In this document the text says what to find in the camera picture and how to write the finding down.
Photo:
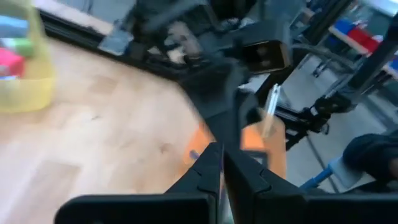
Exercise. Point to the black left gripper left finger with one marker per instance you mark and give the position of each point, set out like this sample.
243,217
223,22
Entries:
202,180

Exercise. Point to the small green block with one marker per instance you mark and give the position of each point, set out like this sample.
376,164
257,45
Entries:
18,46

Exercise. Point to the low red box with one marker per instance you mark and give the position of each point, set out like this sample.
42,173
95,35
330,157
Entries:
11,63

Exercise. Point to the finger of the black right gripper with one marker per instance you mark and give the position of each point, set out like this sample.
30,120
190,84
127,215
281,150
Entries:
225,124
250,109

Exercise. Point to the clear plastic pen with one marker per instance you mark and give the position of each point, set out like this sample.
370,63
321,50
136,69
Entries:
271,109

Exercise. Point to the blue background box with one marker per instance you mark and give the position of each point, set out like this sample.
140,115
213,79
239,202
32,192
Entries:
395,63
342,26

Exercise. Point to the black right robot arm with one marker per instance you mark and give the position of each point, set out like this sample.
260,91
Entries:
161,15

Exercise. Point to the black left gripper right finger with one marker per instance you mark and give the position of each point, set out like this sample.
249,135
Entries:
242,180

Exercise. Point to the yellow plastic bin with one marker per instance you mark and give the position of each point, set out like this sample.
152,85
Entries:
28,93

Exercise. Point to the red background box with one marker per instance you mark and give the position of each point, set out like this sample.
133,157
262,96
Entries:
363,39

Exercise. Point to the orange plastic bin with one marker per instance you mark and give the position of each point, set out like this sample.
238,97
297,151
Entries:
275,155

